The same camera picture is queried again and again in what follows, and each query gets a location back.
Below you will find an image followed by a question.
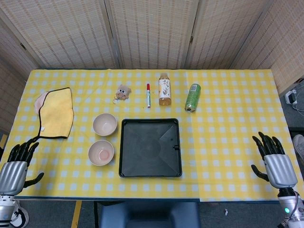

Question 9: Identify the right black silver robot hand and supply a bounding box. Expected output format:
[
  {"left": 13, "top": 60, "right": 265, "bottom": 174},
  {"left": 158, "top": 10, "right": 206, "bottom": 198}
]
[{"left": 251, "top": 132, "right": 299, "bottom": 190}]

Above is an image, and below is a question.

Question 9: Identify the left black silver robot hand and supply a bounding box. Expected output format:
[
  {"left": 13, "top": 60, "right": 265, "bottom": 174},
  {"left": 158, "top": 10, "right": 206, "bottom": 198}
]
[{"left": 0, "top": 139, "right": 45, "bottom": 196}]

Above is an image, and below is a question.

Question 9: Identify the beige plastic bowl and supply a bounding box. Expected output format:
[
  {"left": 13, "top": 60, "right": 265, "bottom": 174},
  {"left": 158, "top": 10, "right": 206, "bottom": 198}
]
[
  {"left": 93, "top": 113, "right": 118, "bottom": 137},
  {"left": 88, "top": 140, "right": 115, "bottom": 166}
]

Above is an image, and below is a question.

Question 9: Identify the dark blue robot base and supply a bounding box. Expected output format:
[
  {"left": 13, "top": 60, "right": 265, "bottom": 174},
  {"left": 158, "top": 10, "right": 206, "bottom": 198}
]
[{"left": 98, "top": 201, "right": 201, "bottom": 228}]

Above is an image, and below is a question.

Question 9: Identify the black square plastic tray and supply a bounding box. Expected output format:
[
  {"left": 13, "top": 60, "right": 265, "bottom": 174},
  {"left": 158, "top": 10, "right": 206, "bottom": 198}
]
[{"left": 118, "top": 118, "right": 183, "bottom": 178}]

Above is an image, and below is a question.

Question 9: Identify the grey shoe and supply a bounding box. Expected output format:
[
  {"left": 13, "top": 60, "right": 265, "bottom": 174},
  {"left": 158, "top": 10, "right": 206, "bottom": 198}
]
[{"left": 292, "top": 134, "right": 304, "bottom": 162}]

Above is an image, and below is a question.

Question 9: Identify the white black sneaker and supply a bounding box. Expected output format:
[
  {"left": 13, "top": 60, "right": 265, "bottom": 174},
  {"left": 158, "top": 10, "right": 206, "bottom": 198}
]
[{"left": 10, "top": 203, "right": 29, "bottom": 228}]

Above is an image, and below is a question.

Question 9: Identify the yellow white checkered tablecloth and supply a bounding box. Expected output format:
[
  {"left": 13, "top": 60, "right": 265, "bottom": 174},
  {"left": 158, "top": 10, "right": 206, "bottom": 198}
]
[{"left": 0, "top": 68, "right": 297, "bottom": 202}]

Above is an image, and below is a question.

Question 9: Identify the white power strip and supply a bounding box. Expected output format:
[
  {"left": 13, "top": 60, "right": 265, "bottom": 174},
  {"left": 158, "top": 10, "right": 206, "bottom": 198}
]
[{"left": 285, "top": 89, "right": 299, "bottom": 105}]

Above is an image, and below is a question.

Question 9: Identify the yellow cloth with black trim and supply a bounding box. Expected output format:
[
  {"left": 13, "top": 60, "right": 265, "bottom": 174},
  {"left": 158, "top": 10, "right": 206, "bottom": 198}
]
[{"left": 35, "top": 87, "right": 75, "bottom": 141}]

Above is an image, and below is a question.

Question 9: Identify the pink cloth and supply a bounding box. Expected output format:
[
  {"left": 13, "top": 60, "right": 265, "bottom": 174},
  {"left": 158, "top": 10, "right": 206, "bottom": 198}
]
[{"left": 34, "top": 91, "right": 50, "bottom": 114}]

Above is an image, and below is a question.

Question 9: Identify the woven bamboo screen panel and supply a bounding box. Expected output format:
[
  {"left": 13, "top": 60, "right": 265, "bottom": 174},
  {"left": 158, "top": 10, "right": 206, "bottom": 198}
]
[
  {"left": 0, "top": 0, "right": 122, "bottom": 69},
  {"left": 0, "top": 16, "right": 41, "bottom": 133},
  {"left": 185, "top": 0, "right": 271, "bottom": 69},
  {"left": 231, "top": 0, "right": 304, "bottom": 95},
  {"left": 104, "top": 0, "right": 200, "bottom": 69}
]

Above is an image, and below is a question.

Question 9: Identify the green drink can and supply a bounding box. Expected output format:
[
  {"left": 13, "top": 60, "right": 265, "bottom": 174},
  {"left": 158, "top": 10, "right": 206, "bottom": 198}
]
[{"left": 185, "top": 83, "right": 202, "bottom": 113}]

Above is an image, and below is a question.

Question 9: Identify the amber tea bottle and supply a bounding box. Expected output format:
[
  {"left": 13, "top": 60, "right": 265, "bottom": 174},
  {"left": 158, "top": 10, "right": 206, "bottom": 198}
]
[{"left": 158, "top": 73, "right": 172, "bottom": 107}]

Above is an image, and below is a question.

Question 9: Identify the white marker with red cap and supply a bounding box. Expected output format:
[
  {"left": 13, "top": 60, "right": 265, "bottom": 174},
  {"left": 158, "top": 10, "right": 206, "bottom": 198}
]
[{"left": 145, "top": 83, "right": 152, "bottom": 109}]

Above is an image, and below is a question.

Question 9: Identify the brown plush toy keychain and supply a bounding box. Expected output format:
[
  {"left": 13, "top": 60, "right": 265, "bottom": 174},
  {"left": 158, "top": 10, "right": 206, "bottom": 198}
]
[{"left": 113, "top": 84, "right": 132, "bottom": 105}]

